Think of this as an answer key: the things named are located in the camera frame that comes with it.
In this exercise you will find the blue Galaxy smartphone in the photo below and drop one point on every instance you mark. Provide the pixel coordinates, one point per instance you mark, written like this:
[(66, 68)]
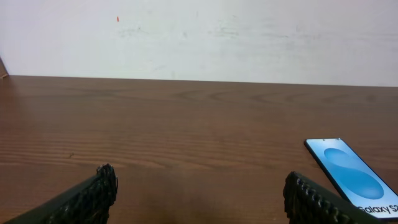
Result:
[(353, 178)]

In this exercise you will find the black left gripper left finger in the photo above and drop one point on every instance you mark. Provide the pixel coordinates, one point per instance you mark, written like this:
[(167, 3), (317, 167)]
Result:
[(87, 202)]

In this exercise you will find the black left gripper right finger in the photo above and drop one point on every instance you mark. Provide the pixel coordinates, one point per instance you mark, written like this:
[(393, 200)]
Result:
[(306, 202)]

